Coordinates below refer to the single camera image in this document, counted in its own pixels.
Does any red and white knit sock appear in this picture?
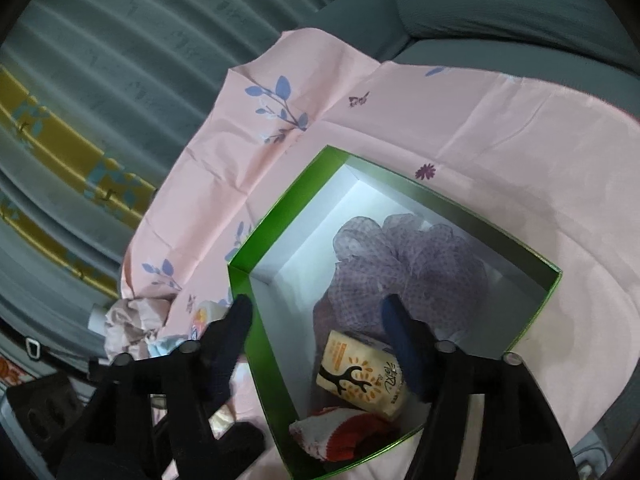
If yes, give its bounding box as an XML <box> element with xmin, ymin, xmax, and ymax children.
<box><xmin>289</xmin><ymin>406</ymin><xmax>398</xmax><ymax>462</ymax></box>

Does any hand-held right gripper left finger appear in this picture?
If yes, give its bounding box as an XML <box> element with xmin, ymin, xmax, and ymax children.
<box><xmin>57</xmin><ymin>294</ymin><xmax>253</xmax><ymax>480</ymax></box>

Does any lavender mesh bath sponge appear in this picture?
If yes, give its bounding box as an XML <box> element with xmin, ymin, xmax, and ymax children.
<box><xmin>330</xmin><ymin>214</ymin><xmax>488</xmax><ymax>341</ymax></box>

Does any green cardboard box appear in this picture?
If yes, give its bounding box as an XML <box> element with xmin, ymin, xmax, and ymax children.
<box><xmin>227</xmin><ymin>145</ymin><xmax>562</xmax><ymax>478</ymax></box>

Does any grey green curtain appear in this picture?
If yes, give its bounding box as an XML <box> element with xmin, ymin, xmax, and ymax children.
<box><xmin>0</xmin><ymin>0</ymin><xmax>351</xmax><ymax>376</ymax></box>

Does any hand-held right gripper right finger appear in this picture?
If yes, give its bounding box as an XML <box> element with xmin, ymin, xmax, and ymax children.
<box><xmin>381</xmin><ymin>295</ymin><xmax>581</xmax><ymax>480</ymax></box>

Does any tissue packet with tree print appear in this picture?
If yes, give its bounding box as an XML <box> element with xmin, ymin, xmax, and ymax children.
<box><xmin>315</xmin><ymin>331</ymin><xmax>413</xmax><ymax>418</ymax></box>

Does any dusty purple towel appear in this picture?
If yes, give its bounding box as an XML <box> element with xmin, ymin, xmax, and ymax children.
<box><xmin>312</xmin><ymin>290</ymin><xmax>391</xmax><ymax>361</ymax></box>

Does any crumpled beige bedsheet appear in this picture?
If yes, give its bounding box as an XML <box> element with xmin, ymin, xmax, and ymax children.
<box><xmin>104</xmin><ymin>296</ymin><xmax>173</xmax><ymax>358</ymax></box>

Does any grey sofa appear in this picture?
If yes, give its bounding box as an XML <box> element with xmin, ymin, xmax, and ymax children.
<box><xmin>300</xmin><ymin>0</ymin><xmax>640</xmax><ymax>121</ymax></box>

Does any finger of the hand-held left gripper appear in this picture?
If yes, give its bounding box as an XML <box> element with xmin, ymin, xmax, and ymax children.
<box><xmin>216</xmin><ymin>422</ymin><xmax>266</xmax><ymax>465</ymax></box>

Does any pink printed tablecloth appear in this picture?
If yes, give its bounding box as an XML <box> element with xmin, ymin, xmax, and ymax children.
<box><xmin>120</xmin><ymin>27</ymin><xmax>640</xmax><ymax>480</ymax></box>

